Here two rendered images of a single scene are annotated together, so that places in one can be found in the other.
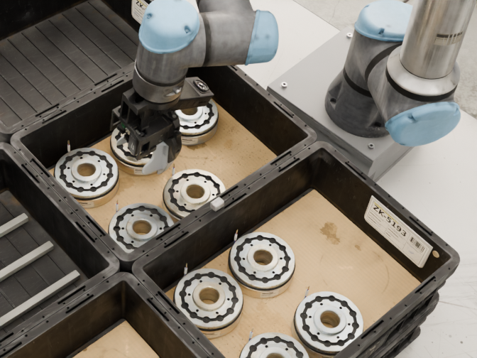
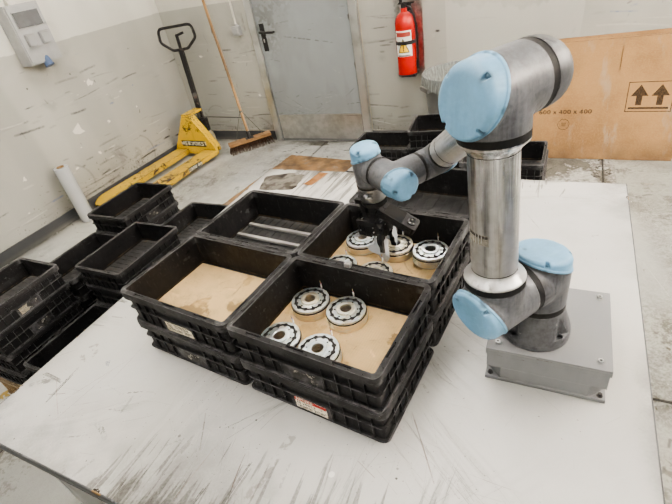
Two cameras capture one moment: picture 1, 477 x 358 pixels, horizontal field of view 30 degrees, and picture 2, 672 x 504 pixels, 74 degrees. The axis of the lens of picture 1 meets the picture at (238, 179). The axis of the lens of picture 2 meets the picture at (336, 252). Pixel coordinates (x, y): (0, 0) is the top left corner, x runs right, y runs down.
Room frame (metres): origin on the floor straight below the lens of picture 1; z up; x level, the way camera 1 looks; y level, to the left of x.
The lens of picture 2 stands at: (0.73, -0.90, 1.62)
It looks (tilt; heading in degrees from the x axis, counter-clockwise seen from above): 34 degrees down; 87
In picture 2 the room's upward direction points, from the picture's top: 11 degrees counter-clockwise
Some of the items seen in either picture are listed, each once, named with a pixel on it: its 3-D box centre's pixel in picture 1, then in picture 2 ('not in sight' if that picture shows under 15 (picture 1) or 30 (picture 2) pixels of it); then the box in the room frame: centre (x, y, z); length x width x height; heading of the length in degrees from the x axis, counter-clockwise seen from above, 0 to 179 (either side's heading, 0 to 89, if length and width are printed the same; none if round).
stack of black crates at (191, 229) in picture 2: not in sight; (199, 246); (0.10, 1.38, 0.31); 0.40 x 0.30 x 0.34; 56
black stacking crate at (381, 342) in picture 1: (294, 285); (332, 325); (0.73, -0.11, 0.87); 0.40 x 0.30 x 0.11; 140
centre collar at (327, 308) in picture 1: (329, 319); (317, 348); (0.69, -0.17, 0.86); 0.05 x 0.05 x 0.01
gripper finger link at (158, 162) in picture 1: (155, 163); (377, 249); (0.91, 0.14, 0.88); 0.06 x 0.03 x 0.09; 140
